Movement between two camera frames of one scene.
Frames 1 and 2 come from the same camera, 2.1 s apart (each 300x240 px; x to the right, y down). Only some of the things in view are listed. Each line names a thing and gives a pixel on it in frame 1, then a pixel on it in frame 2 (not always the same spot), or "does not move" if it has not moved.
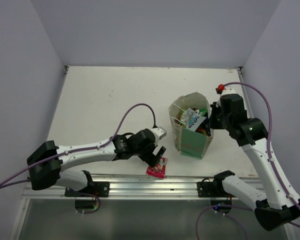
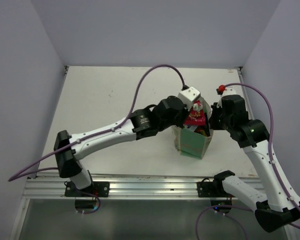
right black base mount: [215, 189] does not move
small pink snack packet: [158, 171] -> [196, 116]
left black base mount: [94, 189] does not move
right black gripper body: [218, 120] does not move
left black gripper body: [146, 154] -> [180, 118]
